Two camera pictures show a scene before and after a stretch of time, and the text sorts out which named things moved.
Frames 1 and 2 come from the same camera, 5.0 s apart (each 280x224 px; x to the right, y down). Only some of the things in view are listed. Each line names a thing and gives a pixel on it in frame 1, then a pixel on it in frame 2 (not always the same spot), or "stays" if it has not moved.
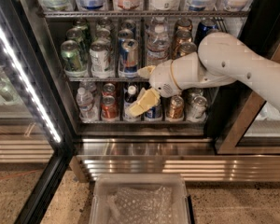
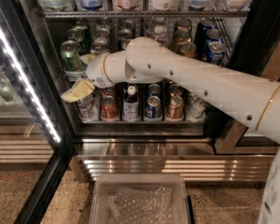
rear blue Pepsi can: [205, 26] stays
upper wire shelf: [143, 14] stays
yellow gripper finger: [145, 72] to [86, 58]
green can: [74, 63] stays
